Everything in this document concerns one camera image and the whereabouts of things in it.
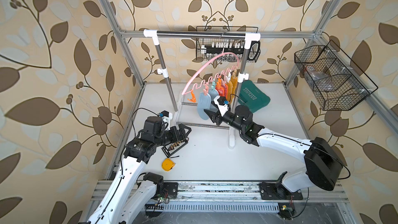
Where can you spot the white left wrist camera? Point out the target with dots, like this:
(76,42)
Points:
(166,116)

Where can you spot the plastic bag in basket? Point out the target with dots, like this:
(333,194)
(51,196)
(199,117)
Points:
(321,80)

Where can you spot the small electronics board with wires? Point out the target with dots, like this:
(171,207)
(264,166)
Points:
(286,211)

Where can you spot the orange yellow insole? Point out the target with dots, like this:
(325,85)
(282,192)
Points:
(234,81)
(230,87)

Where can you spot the yellow tape measure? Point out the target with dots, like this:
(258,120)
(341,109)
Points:
(167,164)

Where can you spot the light blue insole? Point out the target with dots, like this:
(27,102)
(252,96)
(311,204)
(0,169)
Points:
(213,93)
(204,103)

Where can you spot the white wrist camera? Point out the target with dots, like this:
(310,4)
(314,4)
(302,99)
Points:
(166,116)
(224,104)

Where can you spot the black wire basket back wall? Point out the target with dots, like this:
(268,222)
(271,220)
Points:
(226,58)

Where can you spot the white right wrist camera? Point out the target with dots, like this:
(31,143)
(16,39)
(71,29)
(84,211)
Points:
(224,104)

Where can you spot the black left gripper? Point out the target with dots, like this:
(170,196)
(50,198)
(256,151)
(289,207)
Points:
(175,134)

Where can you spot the black wire basket wall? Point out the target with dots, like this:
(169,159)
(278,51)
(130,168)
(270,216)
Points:
(226,58)
(352,84)

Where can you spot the red insole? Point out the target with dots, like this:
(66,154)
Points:
(220,88)
(225,88)

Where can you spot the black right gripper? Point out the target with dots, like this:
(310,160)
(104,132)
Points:
(214,116)

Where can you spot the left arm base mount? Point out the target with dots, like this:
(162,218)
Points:
(164,191)

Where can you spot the black wire basket right wall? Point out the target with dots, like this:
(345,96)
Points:
(352,84)

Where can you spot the orange clothes peg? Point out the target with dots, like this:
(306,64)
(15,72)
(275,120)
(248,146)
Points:
(192,98)

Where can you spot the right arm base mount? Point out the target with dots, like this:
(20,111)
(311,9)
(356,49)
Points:
(276,191)

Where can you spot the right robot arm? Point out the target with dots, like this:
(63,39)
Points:
(322,166)

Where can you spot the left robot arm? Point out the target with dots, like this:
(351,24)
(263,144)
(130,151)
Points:
(120,205)

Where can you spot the green plastic tool case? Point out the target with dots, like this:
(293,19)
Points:
(252,97)

